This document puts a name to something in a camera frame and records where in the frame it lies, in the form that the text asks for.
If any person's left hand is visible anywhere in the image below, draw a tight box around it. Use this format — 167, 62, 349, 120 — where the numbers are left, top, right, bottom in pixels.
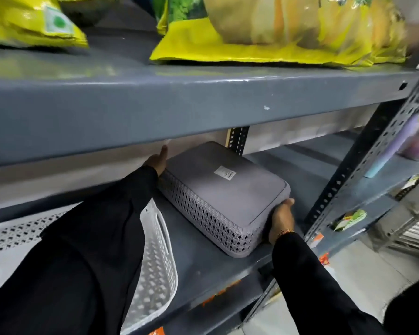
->
142, 145, 168, 177

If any person's right hand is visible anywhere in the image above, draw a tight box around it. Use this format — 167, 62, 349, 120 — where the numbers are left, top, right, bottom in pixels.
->
267, 198, 296, 245

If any grey perforated plastic basket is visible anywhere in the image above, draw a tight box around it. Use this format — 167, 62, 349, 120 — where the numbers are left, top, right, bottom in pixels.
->
157, 141, 291, 258

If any person's left forearm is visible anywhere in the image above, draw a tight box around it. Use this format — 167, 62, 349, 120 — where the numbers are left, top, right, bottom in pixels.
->
0, 166, 159, 335

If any person's right forearm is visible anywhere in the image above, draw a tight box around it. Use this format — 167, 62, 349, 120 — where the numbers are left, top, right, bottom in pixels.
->
272, 232, 388, 335

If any grey metal shelving rack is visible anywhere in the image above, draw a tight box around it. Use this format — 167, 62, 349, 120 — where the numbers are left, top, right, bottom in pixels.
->
0, 0, 419, 335

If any white sticker label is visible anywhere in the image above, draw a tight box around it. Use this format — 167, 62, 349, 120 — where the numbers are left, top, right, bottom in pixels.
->
214, 165, 237, 181

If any green and yellow packet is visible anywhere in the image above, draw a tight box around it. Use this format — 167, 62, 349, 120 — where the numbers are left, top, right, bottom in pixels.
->
332, 209, 368, 232

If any white perforated plastic basket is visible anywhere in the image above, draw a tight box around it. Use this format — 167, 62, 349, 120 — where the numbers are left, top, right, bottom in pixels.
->
0, 198, 179, 335

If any white slatted crate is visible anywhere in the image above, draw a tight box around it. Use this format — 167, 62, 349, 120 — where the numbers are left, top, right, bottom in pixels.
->
388, 209, 419, 258

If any large yellow snack bag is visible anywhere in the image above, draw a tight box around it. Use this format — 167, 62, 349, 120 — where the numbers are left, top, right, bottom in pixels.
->
149, 0, 408, 68

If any yellow bag with green dot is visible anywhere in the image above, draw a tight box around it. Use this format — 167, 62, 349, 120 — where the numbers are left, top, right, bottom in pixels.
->
0, 0, 90, 50

